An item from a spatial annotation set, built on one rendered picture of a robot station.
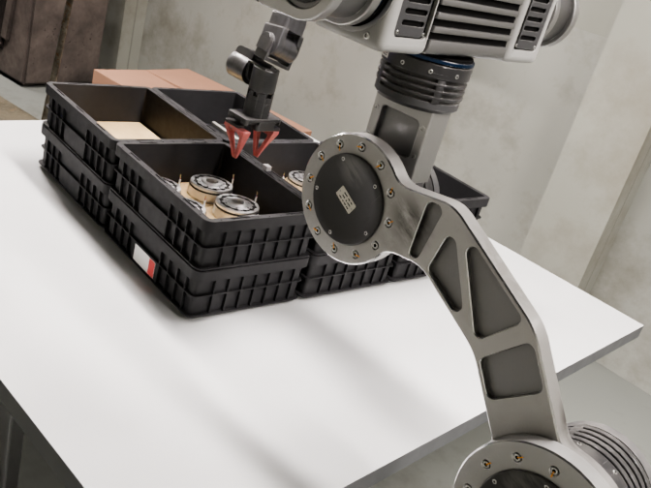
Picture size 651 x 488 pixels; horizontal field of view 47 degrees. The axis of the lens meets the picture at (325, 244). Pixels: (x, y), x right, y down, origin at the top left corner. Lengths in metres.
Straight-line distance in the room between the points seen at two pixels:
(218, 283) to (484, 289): 0.68
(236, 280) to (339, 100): 2.83
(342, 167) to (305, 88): 3.36
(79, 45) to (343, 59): 1.82
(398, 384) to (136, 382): 0.52
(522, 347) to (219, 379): 0.62
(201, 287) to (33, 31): 3.65
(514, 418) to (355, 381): 0.54
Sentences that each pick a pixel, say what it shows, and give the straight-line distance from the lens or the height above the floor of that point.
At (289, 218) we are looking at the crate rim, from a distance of 1.56.
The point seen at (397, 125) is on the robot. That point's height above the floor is 1.25.
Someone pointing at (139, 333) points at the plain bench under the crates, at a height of 0.70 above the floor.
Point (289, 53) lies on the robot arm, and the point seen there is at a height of 1.22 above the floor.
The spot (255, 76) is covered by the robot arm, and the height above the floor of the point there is 1.16.
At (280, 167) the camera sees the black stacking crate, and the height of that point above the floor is 0.86.
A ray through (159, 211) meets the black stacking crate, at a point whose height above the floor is 0.87.
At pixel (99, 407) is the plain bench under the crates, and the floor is 0.70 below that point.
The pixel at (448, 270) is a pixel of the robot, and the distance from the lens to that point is 1.06.
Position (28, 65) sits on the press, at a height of 0.15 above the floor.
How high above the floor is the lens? 1.53
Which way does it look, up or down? 24 degrees down
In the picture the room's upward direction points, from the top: 16 degrees clockwise
